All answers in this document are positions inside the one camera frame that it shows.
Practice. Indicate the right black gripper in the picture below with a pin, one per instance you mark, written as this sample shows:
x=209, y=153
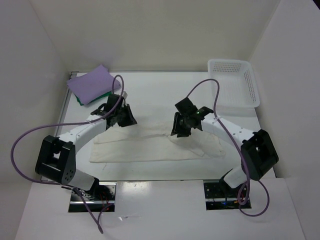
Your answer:
x=176, y=128

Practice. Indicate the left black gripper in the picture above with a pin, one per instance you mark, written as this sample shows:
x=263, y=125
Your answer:
x=130, y=120

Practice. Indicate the white cloth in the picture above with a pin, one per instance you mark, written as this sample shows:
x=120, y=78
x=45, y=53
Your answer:
x=152, y=142

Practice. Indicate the purple t shirt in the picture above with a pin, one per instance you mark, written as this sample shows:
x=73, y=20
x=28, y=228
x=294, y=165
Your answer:
x=92, y=86

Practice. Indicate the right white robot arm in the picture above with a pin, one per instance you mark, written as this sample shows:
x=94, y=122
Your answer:
x=256, y=147

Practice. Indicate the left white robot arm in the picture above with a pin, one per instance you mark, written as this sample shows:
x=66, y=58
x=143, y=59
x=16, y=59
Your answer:
x=57, y=156

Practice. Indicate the white plastic basket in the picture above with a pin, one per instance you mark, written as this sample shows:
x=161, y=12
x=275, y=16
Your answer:
x=238, y=87

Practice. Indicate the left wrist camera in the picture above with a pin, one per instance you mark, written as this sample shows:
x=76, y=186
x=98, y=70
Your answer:
x=124, y=95

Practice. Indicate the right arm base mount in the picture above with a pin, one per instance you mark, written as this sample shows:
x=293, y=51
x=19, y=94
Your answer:
x=217, y=199

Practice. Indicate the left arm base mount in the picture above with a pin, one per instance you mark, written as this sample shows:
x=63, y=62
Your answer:
x=102, y=199

